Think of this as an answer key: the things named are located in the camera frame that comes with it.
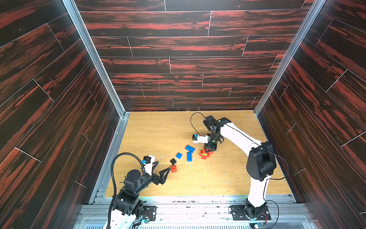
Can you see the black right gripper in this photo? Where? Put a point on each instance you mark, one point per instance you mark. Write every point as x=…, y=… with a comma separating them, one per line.
x=210, y=145

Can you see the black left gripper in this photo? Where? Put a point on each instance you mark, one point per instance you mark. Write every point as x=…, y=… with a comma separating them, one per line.
x=160, y=179

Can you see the red long brick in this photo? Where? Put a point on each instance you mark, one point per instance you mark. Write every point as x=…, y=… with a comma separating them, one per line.
x=206, y=153

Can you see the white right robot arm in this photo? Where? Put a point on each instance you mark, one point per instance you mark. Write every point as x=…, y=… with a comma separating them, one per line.
x=260, y=163

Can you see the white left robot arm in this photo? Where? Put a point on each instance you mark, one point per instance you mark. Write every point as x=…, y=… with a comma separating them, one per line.
x=126, y=207

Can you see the red tall square brick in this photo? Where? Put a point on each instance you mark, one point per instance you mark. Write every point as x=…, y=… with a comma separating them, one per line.
x=173, y=169

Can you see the black square brick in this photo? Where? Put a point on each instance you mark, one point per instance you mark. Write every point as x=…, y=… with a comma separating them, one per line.
x=173, y=161

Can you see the blue long brick far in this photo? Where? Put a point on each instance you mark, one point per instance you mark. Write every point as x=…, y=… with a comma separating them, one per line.
x=190, y=148

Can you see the blue long brick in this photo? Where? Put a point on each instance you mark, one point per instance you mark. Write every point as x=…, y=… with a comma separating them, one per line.
x=189, y=157
x=190, y=148

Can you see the small blue square brick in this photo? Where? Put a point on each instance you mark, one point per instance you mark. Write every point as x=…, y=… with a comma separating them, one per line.
x=179, y=155

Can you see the blue long brick near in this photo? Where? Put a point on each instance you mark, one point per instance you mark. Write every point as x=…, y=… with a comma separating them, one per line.
x=189, y=157

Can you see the aluminium front base rails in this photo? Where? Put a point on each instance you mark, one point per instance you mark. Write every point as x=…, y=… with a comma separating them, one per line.
x=203, y=212

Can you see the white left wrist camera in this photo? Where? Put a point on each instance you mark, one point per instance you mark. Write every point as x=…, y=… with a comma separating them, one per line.
x=148, y=164

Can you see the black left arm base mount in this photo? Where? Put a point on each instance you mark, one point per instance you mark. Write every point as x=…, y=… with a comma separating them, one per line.
x=148, y=213

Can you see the aluminium frame rail left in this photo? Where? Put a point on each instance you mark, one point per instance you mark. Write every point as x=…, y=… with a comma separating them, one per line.
x=105, y=173

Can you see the aluminium frame rail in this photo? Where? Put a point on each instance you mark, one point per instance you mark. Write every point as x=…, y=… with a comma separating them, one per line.
x=298, y=38
x=105, y=173

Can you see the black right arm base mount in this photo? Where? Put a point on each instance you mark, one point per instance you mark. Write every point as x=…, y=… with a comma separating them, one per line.
x=249, y=212

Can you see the aluminium frame rail right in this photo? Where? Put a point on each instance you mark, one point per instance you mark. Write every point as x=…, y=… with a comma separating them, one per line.
x=298, y=38

